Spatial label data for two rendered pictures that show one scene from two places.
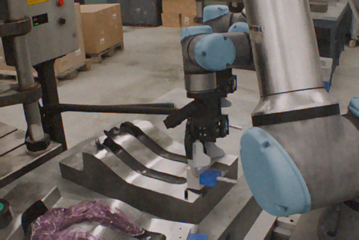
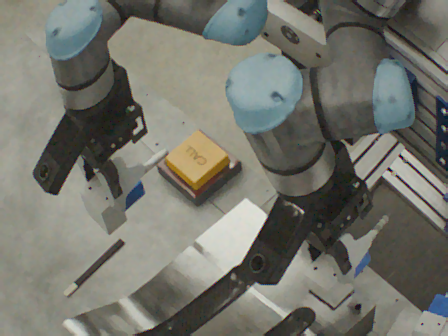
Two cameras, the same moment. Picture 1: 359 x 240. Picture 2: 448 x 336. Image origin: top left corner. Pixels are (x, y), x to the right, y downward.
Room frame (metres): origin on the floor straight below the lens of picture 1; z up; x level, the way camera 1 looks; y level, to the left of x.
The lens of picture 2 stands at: (0.67, 0.64, 2.18)
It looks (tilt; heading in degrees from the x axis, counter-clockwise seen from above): 54 degrees down; 293
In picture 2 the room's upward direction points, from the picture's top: 12 degrees counter-clockwise
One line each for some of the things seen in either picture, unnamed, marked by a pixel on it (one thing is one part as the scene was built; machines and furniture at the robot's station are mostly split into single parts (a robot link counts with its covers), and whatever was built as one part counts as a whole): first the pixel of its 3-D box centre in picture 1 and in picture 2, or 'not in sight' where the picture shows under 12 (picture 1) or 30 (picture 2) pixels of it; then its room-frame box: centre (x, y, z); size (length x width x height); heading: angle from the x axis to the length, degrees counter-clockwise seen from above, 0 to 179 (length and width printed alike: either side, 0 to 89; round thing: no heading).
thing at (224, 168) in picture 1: (218, 172); not in sight; (0.94, -0.10, 0.87); 0.05 x 0.05 x 0.04; 56
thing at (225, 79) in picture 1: (219, 75); (98, 113); (1.14, -0.13, 1.09); 0.09 x 0.08 x 0.12; 56
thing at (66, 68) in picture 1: (36, 42); not in sight; (4.96, 1.85, 0.47); 1.22 x 0.80 x 0.94; 65
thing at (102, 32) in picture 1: (77, 32); not in sight; (5.91, 1.50, 0.37); 1.20 x 0.82 x 0.74; 69
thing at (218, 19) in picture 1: (217, 24); (77, 37); (1.14, -0.13, 1.25); 0.09 x 0.08 x 0.11; 72
